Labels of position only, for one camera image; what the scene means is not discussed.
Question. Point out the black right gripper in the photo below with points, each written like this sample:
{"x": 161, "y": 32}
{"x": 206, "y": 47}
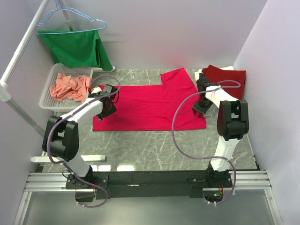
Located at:
{"x": 202, "y": 111}

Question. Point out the green hanging t-shirt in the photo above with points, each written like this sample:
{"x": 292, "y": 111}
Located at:
{"x": 76, "y": 49}

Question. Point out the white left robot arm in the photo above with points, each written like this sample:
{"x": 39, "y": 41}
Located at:
{"x": 61, "y": 139}

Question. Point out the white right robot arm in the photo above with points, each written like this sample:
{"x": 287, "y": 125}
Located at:
{"x": 232, "y": 120}

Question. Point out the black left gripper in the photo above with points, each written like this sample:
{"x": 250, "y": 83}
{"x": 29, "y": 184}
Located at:
{"x": 101, "y": 116}

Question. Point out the white clothes rack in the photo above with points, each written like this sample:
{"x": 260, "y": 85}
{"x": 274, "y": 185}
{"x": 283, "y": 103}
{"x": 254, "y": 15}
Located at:
{"x": 18, "y": 141}

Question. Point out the dark red folded t-shirt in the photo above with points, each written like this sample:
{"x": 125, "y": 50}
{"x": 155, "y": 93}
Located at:
{"x": 216, "y": 75}

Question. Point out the pink-red t-shirt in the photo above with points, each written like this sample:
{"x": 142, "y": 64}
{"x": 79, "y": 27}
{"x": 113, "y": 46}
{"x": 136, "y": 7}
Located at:
{"x": 152, "y": 107}

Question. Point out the light blue wire hanger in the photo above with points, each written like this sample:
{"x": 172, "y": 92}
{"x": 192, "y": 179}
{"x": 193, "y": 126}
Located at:
{"x": 60, "y": 6}

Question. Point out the white plastic laundry basket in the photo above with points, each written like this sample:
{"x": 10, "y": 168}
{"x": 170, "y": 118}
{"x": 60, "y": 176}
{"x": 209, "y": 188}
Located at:
{"x": 66, "y": 105}

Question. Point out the aluminium rail frame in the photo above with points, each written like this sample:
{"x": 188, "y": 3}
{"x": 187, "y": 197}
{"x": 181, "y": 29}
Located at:
{"x": 56, "y": 182}

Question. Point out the salmon orange t-shirt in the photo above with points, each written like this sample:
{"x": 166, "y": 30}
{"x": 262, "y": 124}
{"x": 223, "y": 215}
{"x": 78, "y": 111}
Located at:
{"x": 74, "y": 88}

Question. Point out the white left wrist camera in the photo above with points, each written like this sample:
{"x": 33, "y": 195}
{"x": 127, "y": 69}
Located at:
{"x": 93, "y": 91}

